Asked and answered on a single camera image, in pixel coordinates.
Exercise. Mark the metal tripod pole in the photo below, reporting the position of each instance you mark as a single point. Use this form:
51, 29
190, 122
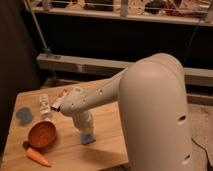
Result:
46, 49

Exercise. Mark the orange toy carrot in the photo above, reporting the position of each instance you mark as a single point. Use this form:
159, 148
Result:
37, 157

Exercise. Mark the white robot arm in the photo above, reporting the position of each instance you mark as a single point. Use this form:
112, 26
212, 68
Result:
152, 101

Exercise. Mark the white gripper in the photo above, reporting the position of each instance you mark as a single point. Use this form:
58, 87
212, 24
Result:
84, 122

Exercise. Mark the clear plastic bottle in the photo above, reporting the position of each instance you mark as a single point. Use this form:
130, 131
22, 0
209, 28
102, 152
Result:
44, 107

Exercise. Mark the orange bowl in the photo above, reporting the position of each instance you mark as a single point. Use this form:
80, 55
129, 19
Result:
42, 134

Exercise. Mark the wooden shelf rail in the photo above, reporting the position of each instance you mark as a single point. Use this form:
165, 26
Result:
193, 76

